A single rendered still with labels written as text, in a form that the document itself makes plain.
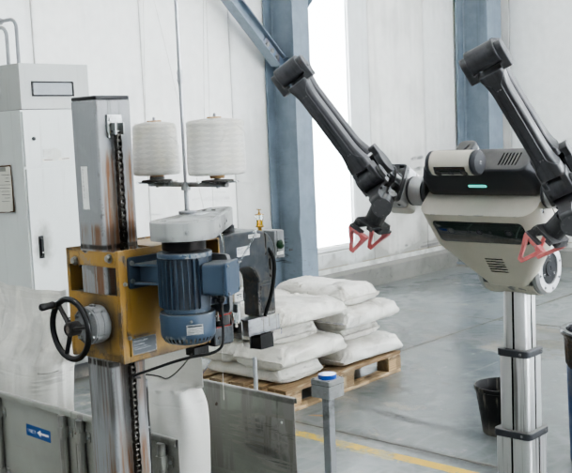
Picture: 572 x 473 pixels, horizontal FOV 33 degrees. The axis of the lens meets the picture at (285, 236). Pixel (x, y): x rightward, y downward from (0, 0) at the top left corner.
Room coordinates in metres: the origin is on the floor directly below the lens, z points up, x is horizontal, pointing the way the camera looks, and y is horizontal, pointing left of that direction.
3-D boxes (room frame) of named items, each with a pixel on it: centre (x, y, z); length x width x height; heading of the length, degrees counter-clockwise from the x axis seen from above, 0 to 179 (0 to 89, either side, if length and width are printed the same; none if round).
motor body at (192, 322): (2.60, 0.28, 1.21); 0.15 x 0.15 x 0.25
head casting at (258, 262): (3.06, 0.23, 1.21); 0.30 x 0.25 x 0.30; 48
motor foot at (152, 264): (2.63, 0.36, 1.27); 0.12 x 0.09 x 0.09; 138
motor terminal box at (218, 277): (2.57, 0.18, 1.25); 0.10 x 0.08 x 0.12; 163
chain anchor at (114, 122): (2.66, 0.45, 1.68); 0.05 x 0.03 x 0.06; 138
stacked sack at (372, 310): (6.30, -0.39, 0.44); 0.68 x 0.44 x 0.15; 138
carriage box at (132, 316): (2.78, 0.43, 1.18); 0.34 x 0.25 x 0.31; 138
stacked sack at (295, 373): (5.93, 0.17, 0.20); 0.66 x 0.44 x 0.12; 48
